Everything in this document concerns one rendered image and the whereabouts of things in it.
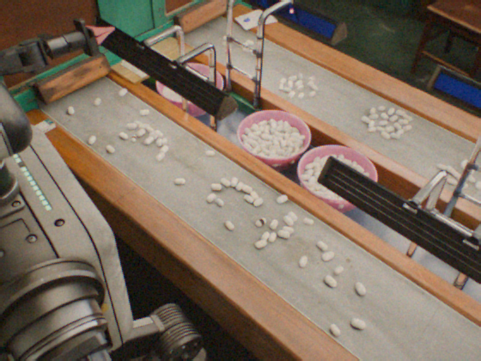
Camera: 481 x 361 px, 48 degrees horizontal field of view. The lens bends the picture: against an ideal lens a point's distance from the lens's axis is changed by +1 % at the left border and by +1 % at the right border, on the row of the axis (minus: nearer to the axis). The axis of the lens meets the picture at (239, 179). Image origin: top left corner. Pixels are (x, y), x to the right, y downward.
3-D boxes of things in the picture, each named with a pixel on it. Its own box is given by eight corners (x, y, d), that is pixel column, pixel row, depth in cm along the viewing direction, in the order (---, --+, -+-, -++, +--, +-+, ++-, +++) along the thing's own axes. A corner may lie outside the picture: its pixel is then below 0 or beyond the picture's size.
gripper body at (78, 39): (90, 52, 162) (66, 60, 158) (78, 17, 157) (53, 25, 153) (98, 55, 157) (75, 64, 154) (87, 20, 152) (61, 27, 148)
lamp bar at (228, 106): (220, 122, 156) (220, 102, 151) (88, 39, 185) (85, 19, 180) (239, 109, 160) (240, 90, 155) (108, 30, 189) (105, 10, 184)
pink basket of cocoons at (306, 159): (342, 233, 175) (347, 214, 169) (279, 191, 188) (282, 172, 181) (386, 190, 189) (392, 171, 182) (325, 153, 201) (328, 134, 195)
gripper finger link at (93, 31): (114, 42, 165) (85, 52, 161) (106, 18, 161) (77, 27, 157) (123, 45, 160) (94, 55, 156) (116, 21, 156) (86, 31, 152)
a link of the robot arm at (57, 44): (51, 62, 150) (43, 42, 147) (44, 58, 155) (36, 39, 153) (75, 54, 153) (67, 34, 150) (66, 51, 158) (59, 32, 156)
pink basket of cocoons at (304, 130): (295, 186, 189) (298, 167, 182) (225, 165, 196) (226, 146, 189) (316, 139, 207) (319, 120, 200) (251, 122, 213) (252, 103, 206)
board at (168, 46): (134, 85, 213) (134, 82, 212) (110, 70, 220) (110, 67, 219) (194, 52, 230) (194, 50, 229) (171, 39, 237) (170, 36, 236)
